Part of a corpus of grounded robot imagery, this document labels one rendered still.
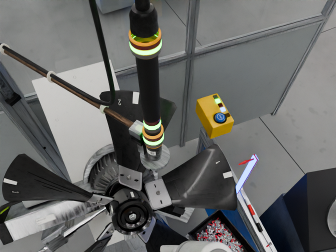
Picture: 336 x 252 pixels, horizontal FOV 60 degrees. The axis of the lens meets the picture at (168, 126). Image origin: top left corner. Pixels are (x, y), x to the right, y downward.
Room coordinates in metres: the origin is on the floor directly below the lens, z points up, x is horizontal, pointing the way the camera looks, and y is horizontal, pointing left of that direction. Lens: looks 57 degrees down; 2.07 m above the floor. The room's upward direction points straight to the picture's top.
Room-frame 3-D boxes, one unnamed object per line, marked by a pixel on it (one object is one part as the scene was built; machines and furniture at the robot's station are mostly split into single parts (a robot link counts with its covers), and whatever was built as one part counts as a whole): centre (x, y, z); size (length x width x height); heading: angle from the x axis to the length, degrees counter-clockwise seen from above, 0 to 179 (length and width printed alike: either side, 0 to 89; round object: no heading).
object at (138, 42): (0.31, 0.03, 1.79); 0.04 x 0.04 x 0.03
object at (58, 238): (0.19, 0.36, 1.08); 0.07 x 0.04 x 0.06; 122
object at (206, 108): (0.71, -0.20, 1.02); 0.16 x 0.10 x 0.11; 21
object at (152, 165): (0.31, 0.04, 1.49); 0.09 x 0.07 x 0.10; 56
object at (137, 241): (0.36, 0.19, 0.46); 0.09 x 0.04 x 0.91; 111
